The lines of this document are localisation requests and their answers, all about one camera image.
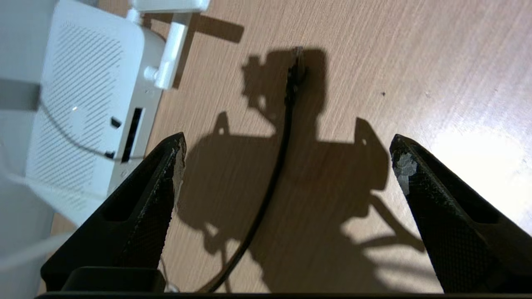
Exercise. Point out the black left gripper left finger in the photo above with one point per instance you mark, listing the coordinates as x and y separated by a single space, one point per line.
133 216

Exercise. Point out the white router with antennas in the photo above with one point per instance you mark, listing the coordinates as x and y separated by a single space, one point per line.
83 83

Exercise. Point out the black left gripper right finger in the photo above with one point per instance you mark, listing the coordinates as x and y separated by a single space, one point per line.
457 232

